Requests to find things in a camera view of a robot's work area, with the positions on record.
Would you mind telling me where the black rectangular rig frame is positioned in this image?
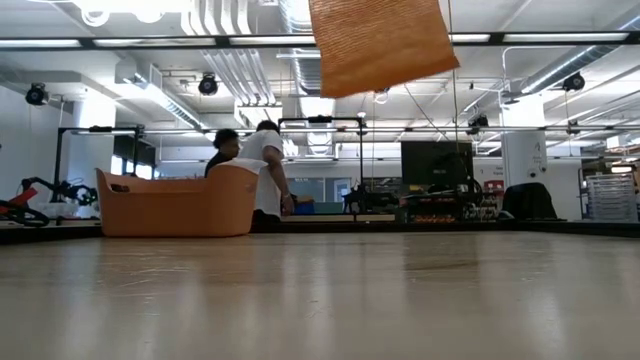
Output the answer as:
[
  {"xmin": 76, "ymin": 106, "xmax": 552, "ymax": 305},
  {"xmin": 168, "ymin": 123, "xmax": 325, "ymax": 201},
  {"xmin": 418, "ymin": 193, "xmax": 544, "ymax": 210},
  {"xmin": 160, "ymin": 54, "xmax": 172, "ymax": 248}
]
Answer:
[
  {"xmin": 53, "ymin": 124, "xmax": 146, "ymax": 199},
  {"xmin": 276, "ymin": 115, "xmax": 365, "ymax": 224}
]

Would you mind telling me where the black overhead beam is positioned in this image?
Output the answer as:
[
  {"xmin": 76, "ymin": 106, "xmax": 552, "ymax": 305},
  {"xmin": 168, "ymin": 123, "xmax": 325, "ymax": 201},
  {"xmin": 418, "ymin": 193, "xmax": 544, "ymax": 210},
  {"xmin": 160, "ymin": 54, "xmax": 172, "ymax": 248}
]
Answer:
[{"xmin": 0, "ymin": 30, "xmax": 640, "ymax": 50}]

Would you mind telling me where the black display panel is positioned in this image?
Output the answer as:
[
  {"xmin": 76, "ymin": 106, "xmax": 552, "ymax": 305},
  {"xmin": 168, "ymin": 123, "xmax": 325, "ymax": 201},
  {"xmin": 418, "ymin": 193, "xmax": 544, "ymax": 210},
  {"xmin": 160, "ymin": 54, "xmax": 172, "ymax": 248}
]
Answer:
[{"xmin": 400, "ymin": 141, "xmax": 474, "ymax": 187}]

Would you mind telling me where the thin hanging black cable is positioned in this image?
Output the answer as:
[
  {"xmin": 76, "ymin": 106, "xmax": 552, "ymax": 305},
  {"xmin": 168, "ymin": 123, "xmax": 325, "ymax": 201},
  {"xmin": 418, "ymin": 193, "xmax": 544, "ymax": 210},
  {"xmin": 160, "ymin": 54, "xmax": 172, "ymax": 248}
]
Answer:
[{"xmin": 446, "ymin": 0, "xmax": 460, "ymax": 151}]

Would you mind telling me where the black aluminium table frame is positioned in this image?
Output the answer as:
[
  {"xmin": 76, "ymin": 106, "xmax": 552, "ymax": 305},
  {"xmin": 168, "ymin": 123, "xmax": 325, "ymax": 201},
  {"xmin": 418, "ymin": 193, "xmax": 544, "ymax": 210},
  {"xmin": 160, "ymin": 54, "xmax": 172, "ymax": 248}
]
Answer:
[{"xmin": 0, "ymin": 220, "xmax": 640, "ymax": 246}]

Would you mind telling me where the orange plastic basin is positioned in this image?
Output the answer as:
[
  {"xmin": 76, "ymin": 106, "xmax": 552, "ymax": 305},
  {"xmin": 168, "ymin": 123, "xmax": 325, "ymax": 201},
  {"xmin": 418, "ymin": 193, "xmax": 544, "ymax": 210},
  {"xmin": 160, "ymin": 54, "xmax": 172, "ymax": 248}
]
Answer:
[{"xmin": 95, "ymin": 163, "xmax": 260, "ymax": 238}]

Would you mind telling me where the orange elastic bandage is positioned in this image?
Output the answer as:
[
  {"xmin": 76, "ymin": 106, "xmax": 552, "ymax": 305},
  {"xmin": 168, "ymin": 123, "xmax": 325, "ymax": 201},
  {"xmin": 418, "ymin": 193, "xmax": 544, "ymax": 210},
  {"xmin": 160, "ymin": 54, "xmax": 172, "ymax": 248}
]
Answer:
[{"xmin": 307, "ymin": 0, "xmax": 462, "ymax": 100}]

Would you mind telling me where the person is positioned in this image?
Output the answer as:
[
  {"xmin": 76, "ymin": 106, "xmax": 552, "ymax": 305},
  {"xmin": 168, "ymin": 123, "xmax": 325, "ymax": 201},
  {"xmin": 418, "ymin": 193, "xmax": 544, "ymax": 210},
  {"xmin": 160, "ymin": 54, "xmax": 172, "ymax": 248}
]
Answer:
[
  {"xmin": 203, "ymin": 127, "xmax": 242, "ymax": 179},
  {"xmin": 238, "ymin": 119, "xmax": 297, "ymax": 227}
]

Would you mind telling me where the metal wire shelf rack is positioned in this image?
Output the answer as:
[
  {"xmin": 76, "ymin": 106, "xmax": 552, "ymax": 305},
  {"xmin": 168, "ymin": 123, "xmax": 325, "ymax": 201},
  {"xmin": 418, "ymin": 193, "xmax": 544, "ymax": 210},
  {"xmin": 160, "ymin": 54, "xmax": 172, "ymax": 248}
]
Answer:
[{"xmin": 584, "ymin": 172, "xmax": 640, "ymax": 224}]

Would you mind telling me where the black ceiling spotlight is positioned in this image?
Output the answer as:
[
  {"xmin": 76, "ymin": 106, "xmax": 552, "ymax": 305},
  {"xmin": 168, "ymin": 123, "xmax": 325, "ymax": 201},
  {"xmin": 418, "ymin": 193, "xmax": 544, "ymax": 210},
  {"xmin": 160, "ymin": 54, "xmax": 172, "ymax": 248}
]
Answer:
[
  {"xmin": 562, "ymin": 71, "xmax": 587, "ymax": 93},
  {"xmin": 197, "ymin": 72, "xmax": 220, "ymax": 97},
  {"xmin": 467, "ymin": 114, "xmax": 490, "ymax": 136},
  {"xmin": 24, "ymin": 82, "xmax": 50, "ymax": 107}
]

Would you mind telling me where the black office chair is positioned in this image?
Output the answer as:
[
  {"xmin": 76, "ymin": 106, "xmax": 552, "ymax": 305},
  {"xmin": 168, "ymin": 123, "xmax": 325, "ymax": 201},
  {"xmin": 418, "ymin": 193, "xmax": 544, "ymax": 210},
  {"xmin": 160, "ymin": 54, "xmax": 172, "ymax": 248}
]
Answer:
[{"xmin": 501, "ymin": 181, "xmax": 558, "ymax": 222}]

